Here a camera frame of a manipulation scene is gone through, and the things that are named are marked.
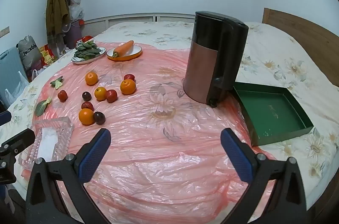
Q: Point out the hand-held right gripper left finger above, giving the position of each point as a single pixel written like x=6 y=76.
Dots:
x=95 y=152

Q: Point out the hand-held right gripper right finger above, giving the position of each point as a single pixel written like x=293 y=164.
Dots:
x=235 y=155

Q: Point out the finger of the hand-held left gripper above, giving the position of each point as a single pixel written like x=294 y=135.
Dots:
x=5 y=117
x=21 y=137

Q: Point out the dark purple plum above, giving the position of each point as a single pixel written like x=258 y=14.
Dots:
x=99 y=118
x=86 y=96

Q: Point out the orange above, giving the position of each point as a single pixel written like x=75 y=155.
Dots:
x=128 y=87
x=86 y=116
x=91 y=78
x=100 y=93

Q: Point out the red apple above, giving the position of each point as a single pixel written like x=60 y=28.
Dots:
x=62 y=95
x=111 y=95
x=129 y=77
x=87 y=105

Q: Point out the green box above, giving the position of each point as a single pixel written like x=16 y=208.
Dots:
x=270 y=112

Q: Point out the white tissue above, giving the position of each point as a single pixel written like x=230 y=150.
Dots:
x=47 y=142

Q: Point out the white plastic bag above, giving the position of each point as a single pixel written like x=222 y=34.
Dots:
x=37 y=73
x=16 y=90

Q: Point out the bok choy piece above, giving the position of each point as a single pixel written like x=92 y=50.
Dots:
x=42 y=107
x=57 y=83

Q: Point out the clear plastic tray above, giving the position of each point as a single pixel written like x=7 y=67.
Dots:
x=63 y=131

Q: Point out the blue suitcase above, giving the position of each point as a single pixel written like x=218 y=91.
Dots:
x=10 y=65

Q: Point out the pink plastic sheet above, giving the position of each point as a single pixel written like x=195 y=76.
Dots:
x=159 y=160

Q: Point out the grey printed bag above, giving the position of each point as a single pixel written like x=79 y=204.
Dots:
x=28 y=50

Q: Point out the red and yellow boxes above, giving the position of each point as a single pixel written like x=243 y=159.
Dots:
x=47 y=54

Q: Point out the white striped plate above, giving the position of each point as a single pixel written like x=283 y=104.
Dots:
x=91 y=61

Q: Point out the black and copper kettle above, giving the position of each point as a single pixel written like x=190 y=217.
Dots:
x=206 y=67

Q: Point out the pile of green leaves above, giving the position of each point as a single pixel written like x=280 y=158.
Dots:
x=86 y=50

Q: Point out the orange rimmed plate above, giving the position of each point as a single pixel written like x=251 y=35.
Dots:
x=132 y=53

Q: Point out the carrot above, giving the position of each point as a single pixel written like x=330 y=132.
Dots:
x=124 y=48

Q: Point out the purple bin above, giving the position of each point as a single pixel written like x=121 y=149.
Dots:
x=72 y=33

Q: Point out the red bag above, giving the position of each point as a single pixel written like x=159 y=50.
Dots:
x=87 y=38

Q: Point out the olive green coat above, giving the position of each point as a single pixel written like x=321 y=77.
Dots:
x=55 y=7

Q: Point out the clear plastic bags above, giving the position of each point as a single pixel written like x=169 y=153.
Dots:
x=75 y=5

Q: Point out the white slatted radiator cover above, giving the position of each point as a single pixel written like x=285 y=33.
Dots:
x=132 y=20

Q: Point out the wooden headboard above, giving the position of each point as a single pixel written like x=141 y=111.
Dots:
x=304 y=30

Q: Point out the wall socket panel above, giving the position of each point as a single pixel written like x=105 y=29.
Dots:
x=4 y=31

